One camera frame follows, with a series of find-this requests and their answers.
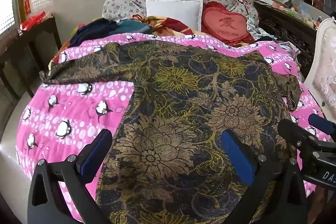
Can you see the dark wooden side table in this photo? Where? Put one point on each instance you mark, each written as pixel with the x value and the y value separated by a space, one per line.
pixel 31 45

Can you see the red wall sticker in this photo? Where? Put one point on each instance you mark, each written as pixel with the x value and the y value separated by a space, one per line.
pixel 27 5

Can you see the person's right forearm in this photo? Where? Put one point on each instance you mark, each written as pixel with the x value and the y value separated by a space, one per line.
pixel 321 204

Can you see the light blue frilled cloth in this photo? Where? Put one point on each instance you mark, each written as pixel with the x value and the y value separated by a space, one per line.
pixel 258 29

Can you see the orange red blanket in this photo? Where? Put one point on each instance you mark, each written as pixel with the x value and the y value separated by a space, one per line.
pixel 168 24

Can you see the dark carved wooden cabinet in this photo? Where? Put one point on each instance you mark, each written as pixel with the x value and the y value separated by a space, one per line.
pixel 286 29

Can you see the teal grey cloth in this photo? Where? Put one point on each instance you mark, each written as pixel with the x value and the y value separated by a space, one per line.
pixel 134 26

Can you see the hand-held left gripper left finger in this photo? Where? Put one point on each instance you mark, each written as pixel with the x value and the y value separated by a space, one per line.
pixel 97 153

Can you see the dark blue clothes pile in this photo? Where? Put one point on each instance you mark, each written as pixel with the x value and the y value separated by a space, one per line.
pixel 94 29

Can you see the window with blinds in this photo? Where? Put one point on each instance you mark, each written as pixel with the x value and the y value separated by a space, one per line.
pixel 6 8

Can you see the pink penguin print blanket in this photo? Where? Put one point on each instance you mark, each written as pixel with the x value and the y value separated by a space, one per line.
pixel 78 113

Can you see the white pillow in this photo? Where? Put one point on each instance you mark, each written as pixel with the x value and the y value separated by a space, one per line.
pixel 173 12

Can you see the red heart-shaped pillow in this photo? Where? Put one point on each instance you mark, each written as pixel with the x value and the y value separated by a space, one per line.
pixel 225 24

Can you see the dark yellow floral garment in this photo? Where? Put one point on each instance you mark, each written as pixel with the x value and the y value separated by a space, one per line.
pixel 170 108

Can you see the white chair with embroidered cushion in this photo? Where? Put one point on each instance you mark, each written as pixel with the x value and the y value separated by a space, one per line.
pixel 324 61

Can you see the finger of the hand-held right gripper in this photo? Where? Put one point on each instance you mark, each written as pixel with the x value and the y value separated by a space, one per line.
pixel 294 132
pixel 321 124

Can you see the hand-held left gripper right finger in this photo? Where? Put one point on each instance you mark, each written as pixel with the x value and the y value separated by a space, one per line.
pixel 236 155

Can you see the red bag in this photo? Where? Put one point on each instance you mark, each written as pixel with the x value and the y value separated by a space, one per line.
pixel 34 20

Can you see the pile of colourful small things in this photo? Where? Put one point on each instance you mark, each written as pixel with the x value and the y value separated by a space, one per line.
pixel 296 11

